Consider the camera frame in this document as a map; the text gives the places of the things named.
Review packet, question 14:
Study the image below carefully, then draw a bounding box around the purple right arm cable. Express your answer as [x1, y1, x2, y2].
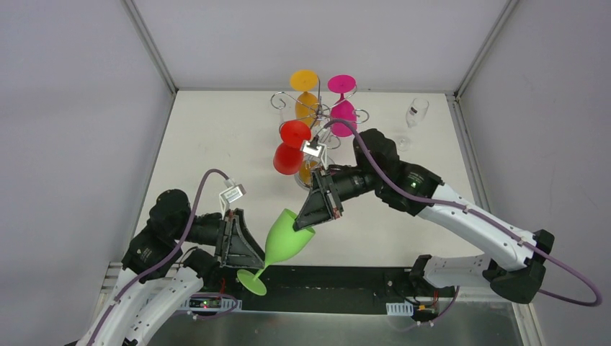
[322, 118, 603, 330]

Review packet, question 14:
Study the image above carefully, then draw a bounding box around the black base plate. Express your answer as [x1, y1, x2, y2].
[205, 265, 455, 315]

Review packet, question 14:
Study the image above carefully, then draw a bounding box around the green wine glass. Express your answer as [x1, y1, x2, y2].
[236, 209, 316, 296]

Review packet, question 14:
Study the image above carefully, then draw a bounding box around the magenta wine glass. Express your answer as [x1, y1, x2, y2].
[327, 74, 357, 138]

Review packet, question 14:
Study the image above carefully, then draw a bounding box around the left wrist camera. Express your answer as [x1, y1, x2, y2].
[218, 178, 246, 213]

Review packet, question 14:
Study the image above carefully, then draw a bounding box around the chrome wine glass rack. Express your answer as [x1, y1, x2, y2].
[269, 92, 344, 190]

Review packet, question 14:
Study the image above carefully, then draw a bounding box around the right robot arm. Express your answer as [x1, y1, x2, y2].
[293, 129, 555, 304]

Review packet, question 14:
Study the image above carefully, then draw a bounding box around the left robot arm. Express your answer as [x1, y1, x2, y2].
[76, 185, 264, 345]

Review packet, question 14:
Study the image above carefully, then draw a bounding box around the red wine glass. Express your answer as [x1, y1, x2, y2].
[272, 120, 312, 175]

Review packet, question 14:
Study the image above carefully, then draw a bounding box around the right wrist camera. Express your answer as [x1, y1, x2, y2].
[300, 137, 329, 169]

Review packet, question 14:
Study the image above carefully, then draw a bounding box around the orange wine glass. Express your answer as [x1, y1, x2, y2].
[290, 69, 319, 128]

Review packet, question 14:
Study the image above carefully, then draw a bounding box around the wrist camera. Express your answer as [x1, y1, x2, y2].
[300, 137, 329, 169]
[218, 178, 246, 213]

